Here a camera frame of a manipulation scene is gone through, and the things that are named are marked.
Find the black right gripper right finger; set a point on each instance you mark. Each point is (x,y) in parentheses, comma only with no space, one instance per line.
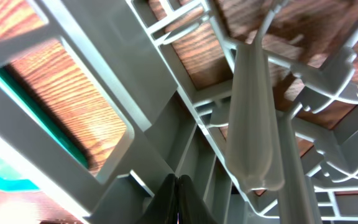
(191,207)

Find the teal serving tray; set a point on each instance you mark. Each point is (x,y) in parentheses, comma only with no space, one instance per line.
(31,151)

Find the grey plastic dishwasher rack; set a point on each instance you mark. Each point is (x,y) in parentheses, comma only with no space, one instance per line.
(257,103)

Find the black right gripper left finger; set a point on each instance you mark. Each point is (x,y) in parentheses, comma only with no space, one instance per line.
(163,207)

